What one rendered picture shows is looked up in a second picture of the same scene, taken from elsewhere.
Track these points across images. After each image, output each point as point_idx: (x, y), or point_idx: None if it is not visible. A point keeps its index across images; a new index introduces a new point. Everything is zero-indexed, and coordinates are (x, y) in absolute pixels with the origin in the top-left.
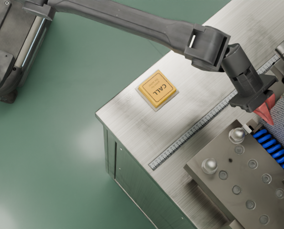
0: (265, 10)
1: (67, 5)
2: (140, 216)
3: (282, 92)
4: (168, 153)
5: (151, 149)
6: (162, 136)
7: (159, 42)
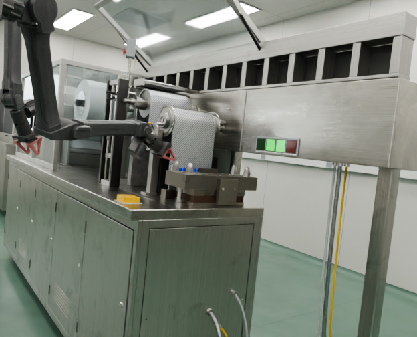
0: (99, 188)
1: (91, 122)
2: None
3: (158, 163)
4: (170, 205)
5: (166, 206)
6: (158, 204)
7: (129, 129)
